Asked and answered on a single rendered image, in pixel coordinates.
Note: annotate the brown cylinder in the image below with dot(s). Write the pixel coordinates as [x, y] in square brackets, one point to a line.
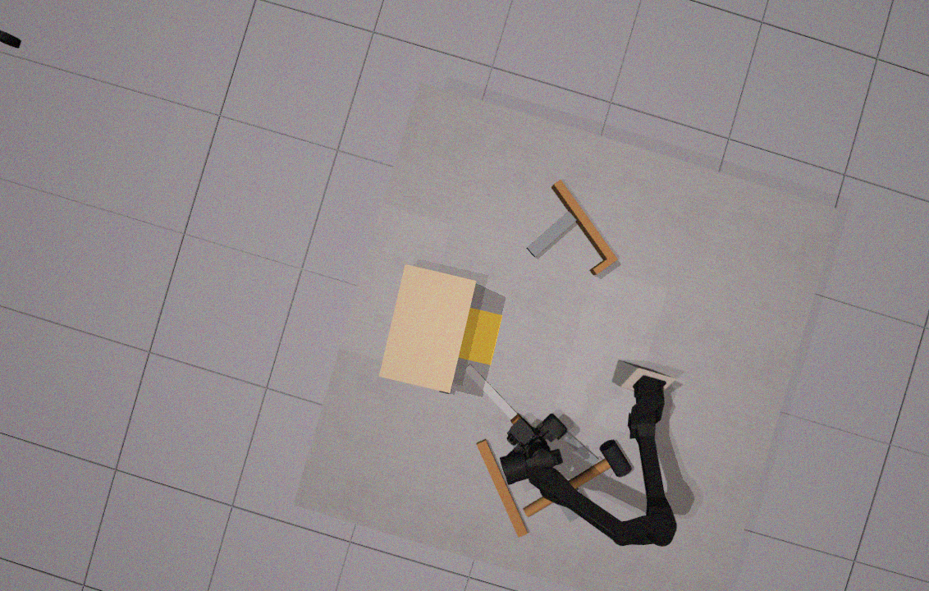
[473, 373]

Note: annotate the tan l-shaped wooden stick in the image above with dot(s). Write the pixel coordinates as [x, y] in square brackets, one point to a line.
[586, 226]

